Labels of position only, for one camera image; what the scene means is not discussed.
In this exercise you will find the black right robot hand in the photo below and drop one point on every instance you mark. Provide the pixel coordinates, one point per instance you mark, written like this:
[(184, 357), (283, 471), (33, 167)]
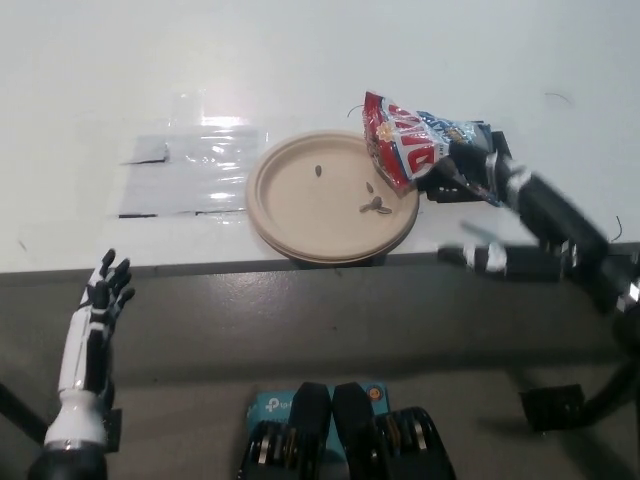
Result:
[(565, 225)]

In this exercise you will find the beige paper plate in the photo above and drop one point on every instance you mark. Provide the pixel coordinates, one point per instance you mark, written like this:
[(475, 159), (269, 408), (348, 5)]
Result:
[(320, 215), (325, 260)]

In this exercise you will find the black floor plate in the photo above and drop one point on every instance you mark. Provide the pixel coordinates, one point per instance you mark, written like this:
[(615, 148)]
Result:
[(550, 407), (115, 430)]

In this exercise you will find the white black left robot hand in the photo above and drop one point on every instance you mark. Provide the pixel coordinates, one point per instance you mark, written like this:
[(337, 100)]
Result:
[(90, 340)]

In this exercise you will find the clear plastic sheet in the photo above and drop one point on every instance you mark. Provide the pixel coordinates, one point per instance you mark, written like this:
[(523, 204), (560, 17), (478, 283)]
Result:
[(165, 185)]

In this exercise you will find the clear plastic film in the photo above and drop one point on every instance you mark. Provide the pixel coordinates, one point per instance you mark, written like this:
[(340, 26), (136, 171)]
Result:
[(225, 125)]

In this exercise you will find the red blue sunflower seed bag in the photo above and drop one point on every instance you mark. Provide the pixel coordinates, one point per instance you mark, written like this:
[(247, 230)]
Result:
[(405, 145)]

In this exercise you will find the black table leg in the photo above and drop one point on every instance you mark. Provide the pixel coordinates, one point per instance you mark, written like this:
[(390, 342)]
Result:
[(612, 390), (20, 415)]

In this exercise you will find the teal cardboard router box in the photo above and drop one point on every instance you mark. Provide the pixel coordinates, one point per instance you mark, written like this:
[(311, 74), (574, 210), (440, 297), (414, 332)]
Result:
[(267, 405)]

